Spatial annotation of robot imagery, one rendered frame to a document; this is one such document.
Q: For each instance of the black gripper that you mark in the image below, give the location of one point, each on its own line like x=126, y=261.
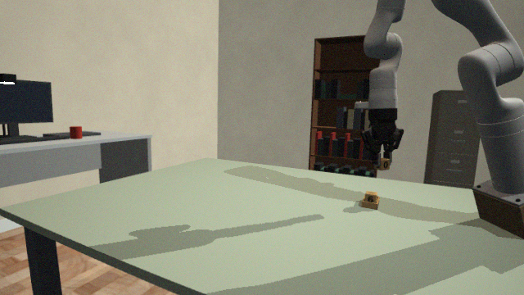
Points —
x=381, y=121

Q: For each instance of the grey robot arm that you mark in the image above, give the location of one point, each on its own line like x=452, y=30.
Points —
x=500, y=121

